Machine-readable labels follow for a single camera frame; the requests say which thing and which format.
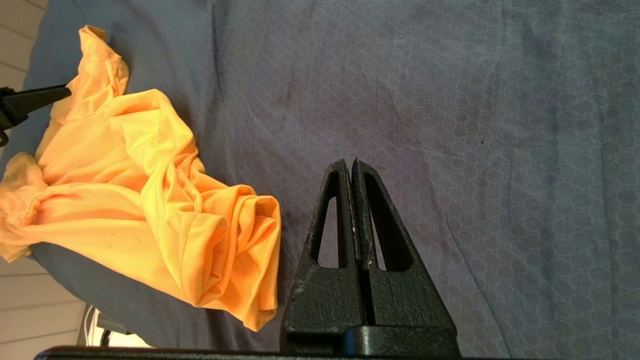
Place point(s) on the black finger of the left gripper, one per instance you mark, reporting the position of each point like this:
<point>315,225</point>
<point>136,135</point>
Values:
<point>35,95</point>
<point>17,112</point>

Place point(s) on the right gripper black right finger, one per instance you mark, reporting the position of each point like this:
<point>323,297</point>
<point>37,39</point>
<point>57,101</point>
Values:
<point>400,300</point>

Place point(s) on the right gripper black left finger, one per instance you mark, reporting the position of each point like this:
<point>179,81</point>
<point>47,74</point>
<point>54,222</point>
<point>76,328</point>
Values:
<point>325,300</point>

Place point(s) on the yellow polo shirt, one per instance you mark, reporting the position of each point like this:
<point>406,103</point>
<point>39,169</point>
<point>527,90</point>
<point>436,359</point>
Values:
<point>150,200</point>

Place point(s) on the bed with blue sheet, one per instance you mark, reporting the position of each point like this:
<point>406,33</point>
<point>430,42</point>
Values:
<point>450,100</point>

